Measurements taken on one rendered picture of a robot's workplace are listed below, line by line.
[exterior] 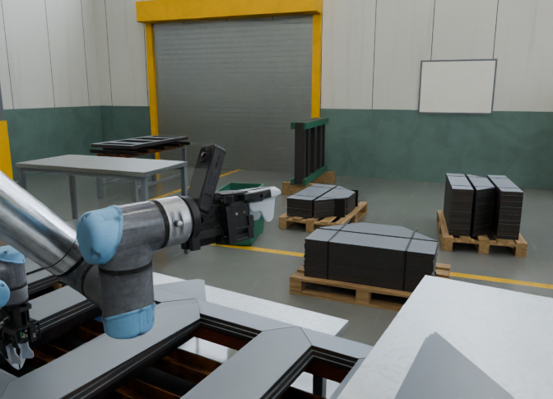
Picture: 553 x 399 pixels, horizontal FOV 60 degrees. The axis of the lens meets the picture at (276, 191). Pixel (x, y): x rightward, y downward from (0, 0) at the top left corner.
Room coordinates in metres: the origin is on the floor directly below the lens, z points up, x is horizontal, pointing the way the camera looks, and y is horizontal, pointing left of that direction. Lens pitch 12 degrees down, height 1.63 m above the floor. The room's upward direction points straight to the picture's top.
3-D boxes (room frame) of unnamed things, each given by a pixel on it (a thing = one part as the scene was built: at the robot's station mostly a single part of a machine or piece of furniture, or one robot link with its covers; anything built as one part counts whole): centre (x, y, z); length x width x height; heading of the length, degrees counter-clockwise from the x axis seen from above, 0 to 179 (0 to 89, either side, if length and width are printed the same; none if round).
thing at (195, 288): (2.00, 0.43, 0.77); 0.45 x 0.20 x 0.04; 60
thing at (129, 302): (0.68, 0.23, 1.34); 0.11 x 0.08 x 0.11; 43
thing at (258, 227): (5.23, 0.44, 0.29); 0.61 x 0.46 x 0.57; 168
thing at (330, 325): (1.92, 0.30, 0.74); 1.20 x 0.26 x 0.03; 60
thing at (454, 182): (5.25, -2.28, 0.32); 1.20 x 0.80 x 0.65; 164
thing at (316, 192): (6.00, -0.64, 0.18); 1.20 x 0.80 x 0.37; 156
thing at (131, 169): (4.65, 1.71, 0.48); 1.50 x 0.70 x 0.95; 69
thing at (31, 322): (1.23, 0.72, 1.00); 0.09 x 0.08 x 0.12; 60
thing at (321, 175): (8.06, -0.58, 0.58); 1.60 x 0.60 x 1.17; 162
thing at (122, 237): (0.66, 0.22, 1.43); 0.11 x 0.08 x 0.09; 133
